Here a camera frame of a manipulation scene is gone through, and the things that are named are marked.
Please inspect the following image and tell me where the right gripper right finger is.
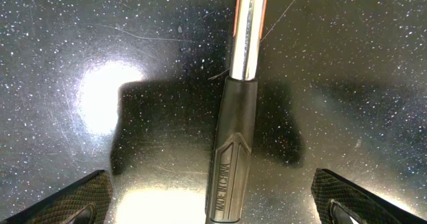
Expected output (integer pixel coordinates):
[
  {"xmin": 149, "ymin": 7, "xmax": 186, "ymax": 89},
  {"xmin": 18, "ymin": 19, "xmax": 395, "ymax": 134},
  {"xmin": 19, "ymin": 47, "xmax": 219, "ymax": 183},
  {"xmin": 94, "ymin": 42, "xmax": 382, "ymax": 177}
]
[{"xmin": 311, "ymin": 168, "xmax": 427, "ymax": 224}]

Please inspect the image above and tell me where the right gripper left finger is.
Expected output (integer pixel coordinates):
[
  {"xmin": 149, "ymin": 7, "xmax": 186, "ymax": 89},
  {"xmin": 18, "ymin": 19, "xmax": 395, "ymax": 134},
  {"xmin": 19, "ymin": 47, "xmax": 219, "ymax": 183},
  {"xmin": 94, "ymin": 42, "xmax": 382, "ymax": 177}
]
[{"xmin": 0, "ymin": 169, "xmax": 114, "ymax": 224}]

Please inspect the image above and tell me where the hammer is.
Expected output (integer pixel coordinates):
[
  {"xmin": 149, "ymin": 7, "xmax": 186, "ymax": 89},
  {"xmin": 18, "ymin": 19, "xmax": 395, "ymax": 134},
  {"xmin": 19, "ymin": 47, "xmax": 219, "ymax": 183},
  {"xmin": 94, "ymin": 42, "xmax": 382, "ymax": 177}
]
[{"xmin": 203, "ymin": 0, "xmax": 270, "ymax": 224}]

